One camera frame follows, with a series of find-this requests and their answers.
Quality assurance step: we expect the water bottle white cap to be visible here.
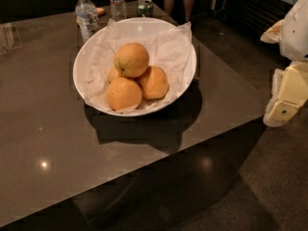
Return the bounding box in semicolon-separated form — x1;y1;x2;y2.
75;0;100;41

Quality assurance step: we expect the small hidden back orange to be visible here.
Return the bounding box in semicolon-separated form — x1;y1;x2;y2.
108;66;120;83

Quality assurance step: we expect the bread roll behind bottle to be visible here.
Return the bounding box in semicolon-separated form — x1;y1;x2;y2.
96;8;105;16

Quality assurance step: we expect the white round bowl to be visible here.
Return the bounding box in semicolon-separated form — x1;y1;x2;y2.
72;16;197;117

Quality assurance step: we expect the clear water bottle rear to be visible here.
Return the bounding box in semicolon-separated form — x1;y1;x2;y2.
110;0;127;21

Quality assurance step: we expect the white crumpled paper liner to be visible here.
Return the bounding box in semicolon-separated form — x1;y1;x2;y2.
78;18;193;115

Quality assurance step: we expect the green soda can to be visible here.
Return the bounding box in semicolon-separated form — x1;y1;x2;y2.
137;0;154;17

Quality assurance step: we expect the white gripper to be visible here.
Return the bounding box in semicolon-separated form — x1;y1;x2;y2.
260;0;308;127

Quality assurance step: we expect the clear plastic stand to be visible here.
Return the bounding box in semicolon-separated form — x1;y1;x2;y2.
0;23;22;55

